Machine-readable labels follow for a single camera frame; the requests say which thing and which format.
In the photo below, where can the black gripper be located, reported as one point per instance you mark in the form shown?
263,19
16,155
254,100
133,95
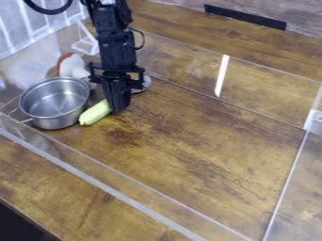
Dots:
100,75

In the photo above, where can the green handled metal spoon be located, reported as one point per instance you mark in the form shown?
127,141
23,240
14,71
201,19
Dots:
96,112

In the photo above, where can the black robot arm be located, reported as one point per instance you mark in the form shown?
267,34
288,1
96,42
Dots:
111,19

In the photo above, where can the red and white toy mushroom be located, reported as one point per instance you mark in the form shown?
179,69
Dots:
71,66

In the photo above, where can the clear acrylic stand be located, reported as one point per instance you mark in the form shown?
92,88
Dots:
86,44

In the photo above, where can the stainless steel pot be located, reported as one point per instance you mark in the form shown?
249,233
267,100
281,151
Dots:
54,102

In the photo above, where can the clear acrylic front barrier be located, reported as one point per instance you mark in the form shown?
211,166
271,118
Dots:
166,210

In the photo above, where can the clear acrylic barrier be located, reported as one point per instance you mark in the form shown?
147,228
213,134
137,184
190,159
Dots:
297,217
166,210

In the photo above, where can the black strip on table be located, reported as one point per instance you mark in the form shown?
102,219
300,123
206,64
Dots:
246,17

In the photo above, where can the clear acrylic right barrier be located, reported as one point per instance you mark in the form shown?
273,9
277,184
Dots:
297,217

